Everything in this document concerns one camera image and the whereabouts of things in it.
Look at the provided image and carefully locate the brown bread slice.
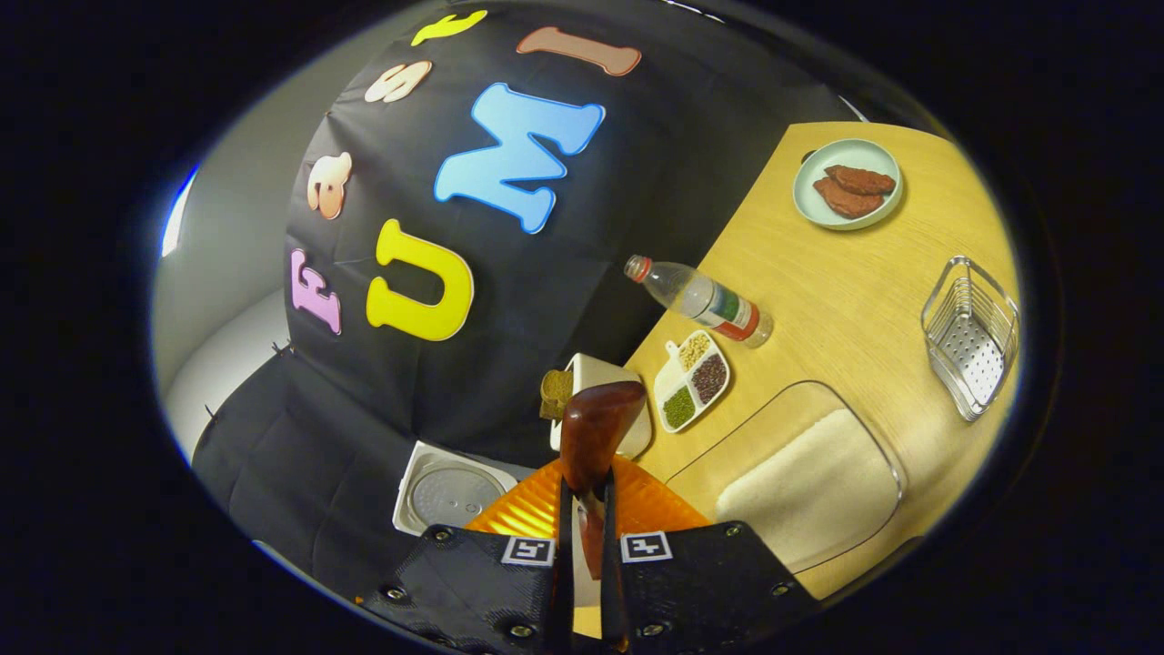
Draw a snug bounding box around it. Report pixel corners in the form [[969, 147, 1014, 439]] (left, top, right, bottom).
[[539, 368, 575, 421]]

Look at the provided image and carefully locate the white toaster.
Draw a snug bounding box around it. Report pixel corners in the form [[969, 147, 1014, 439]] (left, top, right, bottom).
[[548, 353, 654, 460]]

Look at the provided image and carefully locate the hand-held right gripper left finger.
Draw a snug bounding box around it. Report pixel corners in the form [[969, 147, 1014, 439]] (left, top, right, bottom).
[[357, 458, 577, 655]]

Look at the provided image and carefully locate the brown wooden spoon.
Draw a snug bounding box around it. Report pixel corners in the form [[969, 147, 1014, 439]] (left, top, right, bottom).
[[558, 381, 647, 583]]

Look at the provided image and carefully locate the pale green plate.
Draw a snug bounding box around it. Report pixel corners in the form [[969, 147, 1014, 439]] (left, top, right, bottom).
[[792, 138, 905, 231]]

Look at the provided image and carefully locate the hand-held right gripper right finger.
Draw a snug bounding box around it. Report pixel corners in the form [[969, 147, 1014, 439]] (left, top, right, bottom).
[[598, 455, 821, 655]]

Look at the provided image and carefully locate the white rice cooker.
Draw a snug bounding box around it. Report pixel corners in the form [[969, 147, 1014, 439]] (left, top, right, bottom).
[[393, 441, 519, 538]]

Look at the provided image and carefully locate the metal wire chopstick holder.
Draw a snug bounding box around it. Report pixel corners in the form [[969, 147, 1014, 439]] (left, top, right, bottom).
[[920, 256, 1020, 422]]

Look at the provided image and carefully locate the black backdrop cloth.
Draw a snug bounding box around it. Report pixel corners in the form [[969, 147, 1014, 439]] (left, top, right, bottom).
[[191, 0, 947, 601]]

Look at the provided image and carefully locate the white sectioned bean dish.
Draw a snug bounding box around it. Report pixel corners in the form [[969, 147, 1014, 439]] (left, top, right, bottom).
[[653, 329, 732, 435]]

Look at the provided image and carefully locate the red meat slice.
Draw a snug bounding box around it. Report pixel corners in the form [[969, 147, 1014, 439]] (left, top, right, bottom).
[[824, 165, 898, 197], [812, 176, 886, 220]]

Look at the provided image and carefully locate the clear plastic bottle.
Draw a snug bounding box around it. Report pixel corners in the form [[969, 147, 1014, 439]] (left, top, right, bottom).
[[624, 255, 775, 350]]

